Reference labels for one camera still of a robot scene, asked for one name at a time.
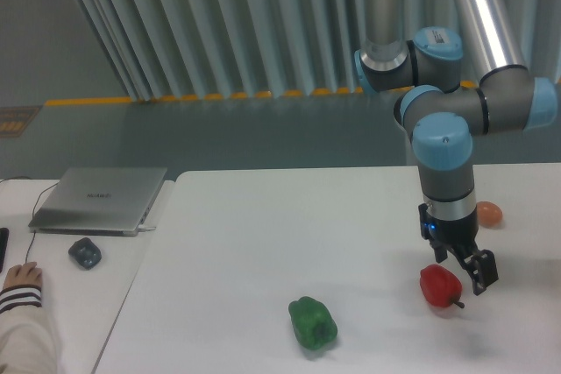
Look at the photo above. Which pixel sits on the black phone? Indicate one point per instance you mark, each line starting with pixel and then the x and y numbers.
pixel 4 239

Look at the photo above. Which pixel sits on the silver closed laptop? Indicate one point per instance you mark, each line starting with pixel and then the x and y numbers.
pixel 100 200

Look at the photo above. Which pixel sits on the person's hand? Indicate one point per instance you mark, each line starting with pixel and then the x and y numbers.
pixel 26 275

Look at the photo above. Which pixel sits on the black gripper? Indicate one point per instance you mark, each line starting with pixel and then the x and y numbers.
pixel 458 238

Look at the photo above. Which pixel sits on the red bell pepper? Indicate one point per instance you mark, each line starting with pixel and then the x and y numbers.
pixel 440 287

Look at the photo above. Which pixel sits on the green bell pepper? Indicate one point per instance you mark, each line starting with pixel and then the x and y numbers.
pixel 312 323

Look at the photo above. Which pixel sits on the brown egg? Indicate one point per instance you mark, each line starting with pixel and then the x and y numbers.
pixel 489 214

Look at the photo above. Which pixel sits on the white usb plug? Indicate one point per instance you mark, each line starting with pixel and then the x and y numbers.
pixel 143 228

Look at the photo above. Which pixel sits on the dark grey small tray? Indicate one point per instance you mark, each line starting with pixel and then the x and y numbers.
pixel 85 253

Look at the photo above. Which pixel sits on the white striped sleeve forearm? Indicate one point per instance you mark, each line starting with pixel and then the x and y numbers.
pixel 27 343

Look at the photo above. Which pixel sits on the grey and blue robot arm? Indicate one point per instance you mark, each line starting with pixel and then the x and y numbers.
pixel 457 86

